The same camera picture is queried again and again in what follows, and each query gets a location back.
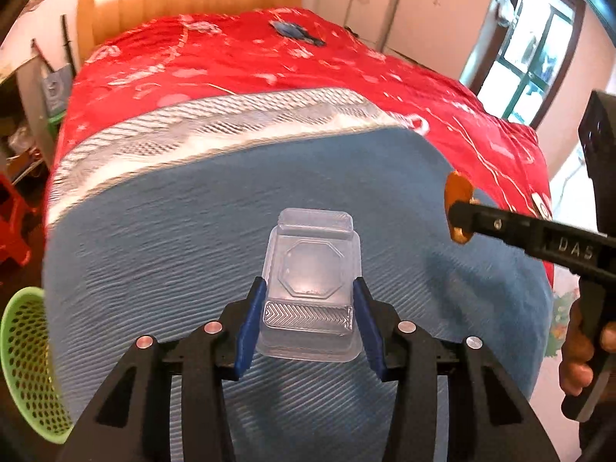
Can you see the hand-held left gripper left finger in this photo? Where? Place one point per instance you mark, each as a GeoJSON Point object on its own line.
{"type": "Point", "coordinates": [250, 327]}

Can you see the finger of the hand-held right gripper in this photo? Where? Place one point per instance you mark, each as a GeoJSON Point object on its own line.
{"type": "Point", "coordinates": [491, 226]}

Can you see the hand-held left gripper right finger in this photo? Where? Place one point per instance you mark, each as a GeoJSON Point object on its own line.
{"type": "Point", "coordinates": [369, 332]}

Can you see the small orange wrapper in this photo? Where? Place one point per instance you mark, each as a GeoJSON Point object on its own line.
{"type": "Point", "coordinates": [457, 192]}

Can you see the clear plastic container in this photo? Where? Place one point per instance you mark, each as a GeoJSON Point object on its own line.
{"type": "Point", "coordinates": [310, 269]}

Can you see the green plastic basket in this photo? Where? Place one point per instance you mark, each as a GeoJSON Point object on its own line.
{"type": "Point", "coordinates": [29, 346]}

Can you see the person's right hand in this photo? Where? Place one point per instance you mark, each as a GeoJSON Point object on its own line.
{"type": "Point", "coordinates": [575, 351]}

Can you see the printed floor mat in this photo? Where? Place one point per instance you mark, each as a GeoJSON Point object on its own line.
{"type": "Point", "coordinates": [560, 322]}

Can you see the window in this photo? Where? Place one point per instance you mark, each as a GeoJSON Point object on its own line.
{"type": "Point", "coordinates": [529, 48]}

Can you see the blue striped blanket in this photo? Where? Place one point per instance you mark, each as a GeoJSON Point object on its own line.
{"type": "Point", "coordinates": [168, 231]}

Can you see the white wardrobe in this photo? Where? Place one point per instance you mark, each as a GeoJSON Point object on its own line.
{"type": "Point", "coordinates": [409, 5]}

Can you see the red floral quilt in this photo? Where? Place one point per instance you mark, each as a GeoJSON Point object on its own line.
{"type": "Point", "coordinates": [288, 62]}

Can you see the red plastic stool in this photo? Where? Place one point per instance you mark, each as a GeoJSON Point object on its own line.
{"type": "Point", "coordinates": [12, 221]}

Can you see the blue cloth piece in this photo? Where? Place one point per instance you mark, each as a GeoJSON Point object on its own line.
{"type": "Point", "coordinates": [296, 32]}

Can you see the green plastic stool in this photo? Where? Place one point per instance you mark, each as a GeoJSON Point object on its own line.
{"type": "Point", "coordinates": [55, 120]}

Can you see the light blue bag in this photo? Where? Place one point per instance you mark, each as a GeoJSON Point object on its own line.
{"type": "Point", "coordinates": [57, 89]}

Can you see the white desk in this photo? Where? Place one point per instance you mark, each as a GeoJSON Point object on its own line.
{"type": "Point", "coordinates": [26, 82]}

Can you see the black stick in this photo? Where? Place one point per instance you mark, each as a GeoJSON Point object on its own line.
{"type": "Point", "coordinates": [69, 43]}

